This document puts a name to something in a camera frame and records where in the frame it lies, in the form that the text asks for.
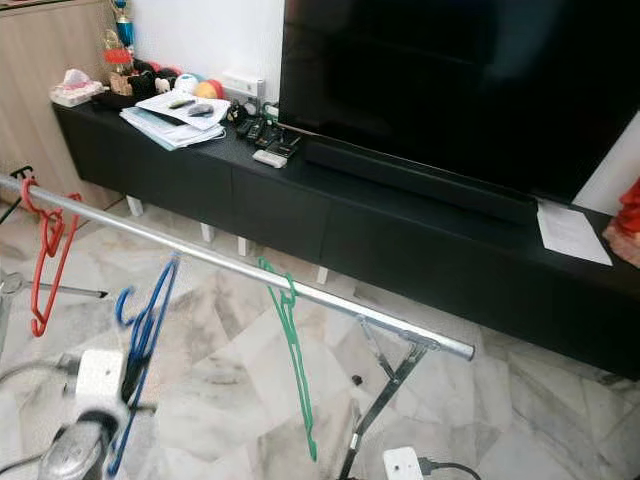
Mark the blue plastic hanger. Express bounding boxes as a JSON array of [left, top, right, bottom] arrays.
[[105, 255, 181, 478]]

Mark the red plastic hanger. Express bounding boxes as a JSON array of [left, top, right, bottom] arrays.
[[20, 178, 83, 338]]

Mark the green plastic hanger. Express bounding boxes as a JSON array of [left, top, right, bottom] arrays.
[[257, 258, 319, 463]]

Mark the silver metal clothes rack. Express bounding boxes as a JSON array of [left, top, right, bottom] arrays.
[[0, 172, 477, 480]]

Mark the white remote control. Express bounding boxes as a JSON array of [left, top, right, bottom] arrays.
[[253, 148, 289, 169]]

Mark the stack of white papers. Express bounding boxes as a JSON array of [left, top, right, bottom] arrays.
[[120, 88, 229, 151]]

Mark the black low tv console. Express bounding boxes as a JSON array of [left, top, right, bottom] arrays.
[[52, 100, 640, 379]]

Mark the pink tissue box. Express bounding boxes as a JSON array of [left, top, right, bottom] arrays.
[[50, 68, 106, 108]]

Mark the orange ball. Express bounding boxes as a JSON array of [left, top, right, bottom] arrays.
[[195, 78, 224, 101]]

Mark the light wooden cabinet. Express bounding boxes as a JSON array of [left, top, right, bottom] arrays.
[[0, 0, 131, 201]]

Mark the jar with red lid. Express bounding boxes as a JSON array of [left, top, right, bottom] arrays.
[[102, 48, 136, 97]]

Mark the black soundbar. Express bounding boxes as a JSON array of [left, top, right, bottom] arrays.
[[303, 135, 541, 226]]

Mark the blue gold trophy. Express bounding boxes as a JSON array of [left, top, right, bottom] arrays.
[[110, 0, 137, 49]]

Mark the large black television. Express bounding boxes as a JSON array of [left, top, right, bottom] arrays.
[[278, 0, 640, 206]]

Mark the single white paper sheet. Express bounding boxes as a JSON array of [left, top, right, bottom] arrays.
[[535, 198, 614, 267]]

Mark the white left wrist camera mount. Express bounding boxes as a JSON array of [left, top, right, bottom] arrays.
[[75, 348, 129, 436]]

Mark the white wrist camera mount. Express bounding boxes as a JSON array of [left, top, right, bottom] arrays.
[[75, 348, 129, 436], [382, 446, 426, 480]]

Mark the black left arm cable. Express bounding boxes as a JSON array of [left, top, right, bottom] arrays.
[[0, 358, 83, 476]]

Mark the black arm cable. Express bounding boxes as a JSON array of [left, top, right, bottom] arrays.
[[418, 458, 486, 480], [0, 358, 83, 476]]

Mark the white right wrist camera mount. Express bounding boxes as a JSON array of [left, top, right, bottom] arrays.
[[382, 446, 426, 480]]

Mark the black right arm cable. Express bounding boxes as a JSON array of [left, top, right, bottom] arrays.
[[418, 458, 486, 480]]

